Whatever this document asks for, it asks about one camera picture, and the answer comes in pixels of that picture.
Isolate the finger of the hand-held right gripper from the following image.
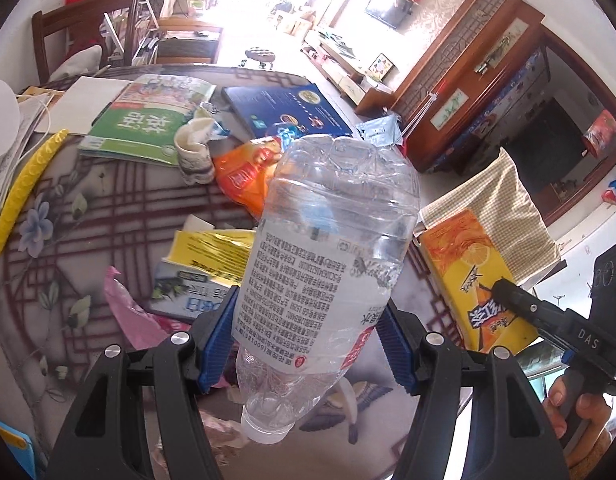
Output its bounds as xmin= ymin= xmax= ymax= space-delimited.
xmin=490 ymin=279 xmax=569 ymax=357

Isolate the blue plastic box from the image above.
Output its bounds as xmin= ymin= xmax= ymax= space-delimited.
xmin=0 ymin=415 xmax=36 ymax=480

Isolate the wire rack with books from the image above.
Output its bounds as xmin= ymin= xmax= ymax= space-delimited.
xmin=103 ymin=0 xmax=161 ymax=66

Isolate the orange snack bag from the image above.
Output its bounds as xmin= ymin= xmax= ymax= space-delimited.
xmin=212 ymin=135 xmax=289 ymax=221

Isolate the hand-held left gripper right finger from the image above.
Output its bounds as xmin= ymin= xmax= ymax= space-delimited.
xmin=377 ymin=300 xmax=571 ymax=480

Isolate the person's right hand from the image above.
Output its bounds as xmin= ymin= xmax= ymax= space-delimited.
xmin=542 ymin=374 xmax=616 ymax=463

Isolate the blue book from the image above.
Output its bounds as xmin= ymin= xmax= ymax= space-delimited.
xmin=222 ymin=84 xmax=353 ymax=141

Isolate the flattened yellow green carton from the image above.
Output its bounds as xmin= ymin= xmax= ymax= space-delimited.
xmin=149 ymin=229 xmax=256 ymax=325

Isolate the wooden cabinet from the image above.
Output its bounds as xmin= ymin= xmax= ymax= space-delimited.
xmin=390 ymin=0 xmax=616 ymax=226

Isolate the pink plastic wrapper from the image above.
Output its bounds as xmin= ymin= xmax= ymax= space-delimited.
xmin=103 ymin=266 xmax=189 ymax=351

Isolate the framed colourful picture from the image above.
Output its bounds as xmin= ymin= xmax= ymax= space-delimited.
xmin=370 ymin=54 xmax=396 ymax=81

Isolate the wooden chair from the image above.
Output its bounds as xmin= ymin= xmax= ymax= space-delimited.
xmin=32 ymin=0 xmax=144 ymax=86

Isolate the white cable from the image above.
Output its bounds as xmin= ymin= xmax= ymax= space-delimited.
xmin=18 ymin=95 xmax=54 ymax=136

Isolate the white lined notebook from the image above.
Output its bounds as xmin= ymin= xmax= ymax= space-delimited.
xmin=53 ymin=76 xmax=134 ymax=136

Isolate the wall television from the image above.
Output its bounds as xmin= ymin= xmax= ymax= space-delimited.
xmin=364 ymin=0 xmax=411 ymax=30

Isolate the yellow curved plastic strip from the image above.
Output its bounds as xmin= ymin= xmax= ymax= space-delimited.
xmin=0 ymin=129 xmax=69 ymax=258

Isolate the low white television console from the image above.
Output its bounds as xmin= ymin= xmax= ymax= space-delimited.
xmin=300 ymin=30 xmax=393 ymax=106

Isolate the blue white snack wrapper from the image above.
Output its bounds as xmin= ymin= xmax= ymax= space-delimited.
xmin=198 ymin=102 xmax=233 ymax=141

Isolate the small blue foil packet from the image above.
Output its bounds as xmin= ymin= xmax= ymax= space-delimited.
xmin=358 ymin=116 xmax=406 ymax=147

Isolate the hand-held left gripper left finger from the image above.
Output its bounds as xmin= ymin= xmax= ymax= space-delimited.
xmin=45 ymin=285 xmax=239 ymax=480

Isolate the red box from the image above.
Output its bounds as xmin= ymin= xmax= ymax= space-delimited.
xmin=582 ymin=110 xmax=616 ymax=158

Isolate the white chair cushion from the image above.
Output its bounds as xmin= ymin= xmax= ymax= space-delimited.
xmin=48 ymin=45 xmax=106 ymax=81

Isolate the yellow brown booklet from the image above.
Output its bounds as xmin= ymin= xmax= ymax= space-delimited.
xmin=18 ymin=85 xmax=64 ymax=103

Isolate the white paper cup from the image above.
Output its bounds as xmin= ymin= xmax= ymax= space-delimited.
xmin=174 ymin=117 xmax=216 ymax=185

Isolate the cardboard box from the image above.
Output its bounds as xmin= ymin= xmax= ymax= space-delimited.
xmin=280 ymin=10 xmax=313 ymax=36

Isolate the yellow tea drink carton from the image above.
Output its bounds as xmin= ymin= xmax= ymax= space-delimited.
xmin=419 ymin=209 xmax=541 ymax=353

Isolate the white desk lamp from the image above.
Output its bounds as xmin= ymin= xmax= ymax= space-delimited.
xmin=0 ymin=77 xmax=21 ymax=161

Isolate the green textbook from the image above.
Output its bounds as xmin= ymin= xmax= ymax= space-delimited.
xmin=78 ymin=74 xmax=217 ymax=167

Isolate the checkered beige cloth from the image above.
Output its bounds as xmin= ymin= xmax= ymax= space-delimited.
xmin=419 ymin=147 xmax=561 ymax=286

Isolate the clear plastic water bottle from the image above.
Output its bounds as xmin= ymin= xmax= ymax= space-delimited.
xmin=230 ymin=135 xmax=421 ymax=445

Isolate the stack of white papers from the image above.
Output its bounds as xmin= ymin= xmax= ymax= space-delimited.
xmin=0 ymin=95 xmax=54 ymax=216

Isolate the round dark stool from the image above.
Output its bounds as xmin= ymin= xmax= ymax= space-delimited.
xmin=243 ymin=46 xmax=277 ymax=70

